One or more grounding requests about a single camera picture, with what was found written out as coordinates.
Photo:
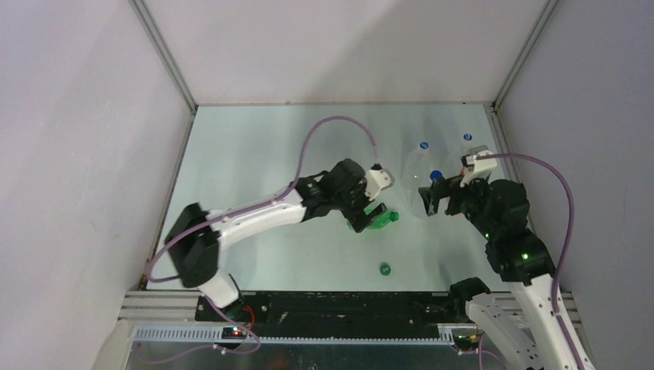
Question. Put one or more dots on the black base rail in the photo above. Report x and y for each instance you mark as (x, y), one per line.
(358, 314)

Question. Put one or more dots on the metal cable duct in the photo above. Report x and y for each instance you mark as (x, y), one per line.
(217, 335)

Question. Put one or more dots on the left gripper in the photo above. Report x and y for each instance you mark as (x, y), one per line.
(358, 216)

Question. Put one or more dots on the circuit board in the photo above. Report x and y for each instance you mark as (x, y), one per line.
(466, 344)
(233, 334)

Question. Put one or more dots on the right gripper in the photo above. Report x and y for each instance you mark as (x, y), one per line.
(446, 186)

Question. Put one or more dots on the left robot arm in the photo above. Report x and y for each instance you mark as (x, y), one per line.
(198, 237)

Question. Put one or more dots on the green bottle cap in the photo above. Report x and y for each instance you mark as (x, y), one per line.
(385, 269)

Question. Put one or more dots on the clear bottle with blue cap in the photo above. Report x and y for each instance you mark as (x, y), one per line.
(461, 147)

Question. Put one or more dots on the clear plastic bottle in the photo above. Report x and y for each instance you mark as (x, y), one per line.
(415, 165)

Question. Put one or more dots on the right circuit board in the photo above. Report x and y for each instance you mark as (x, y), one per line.
(466, 344)

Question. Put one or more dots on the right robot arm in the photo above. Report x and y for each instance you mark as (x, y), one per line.
(498, 210)

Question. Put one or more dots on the green plastic bottle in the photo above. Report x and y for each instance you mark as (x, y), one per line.
(372, 217)

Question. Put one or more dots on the left circuit board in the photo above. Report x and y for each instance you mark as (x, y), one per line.
(233, 334)

